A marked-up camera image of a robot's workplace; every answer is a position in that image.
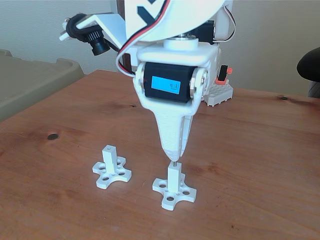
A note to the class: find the silver metal screw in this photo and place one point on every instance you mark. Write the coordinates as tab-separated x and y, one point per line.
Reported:
176	163

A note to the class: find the orange and black clamp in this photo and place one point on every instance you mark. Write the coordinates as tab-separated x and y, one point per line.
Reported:
223	75

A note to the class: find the grey-green plastic bin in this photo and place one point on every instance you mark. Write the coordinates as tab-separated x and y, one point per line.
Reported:
30	80

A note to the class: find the white cross-base post stand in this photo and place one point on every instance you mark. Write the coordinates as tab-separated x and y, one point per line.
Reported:
109	160
174	177

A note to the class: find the black camera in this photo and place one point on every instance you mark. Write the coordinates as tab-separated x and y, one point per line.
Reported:
97	42

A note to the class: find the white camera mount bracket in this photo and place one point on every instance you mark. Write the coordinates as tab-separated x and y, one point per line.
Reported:
110	23

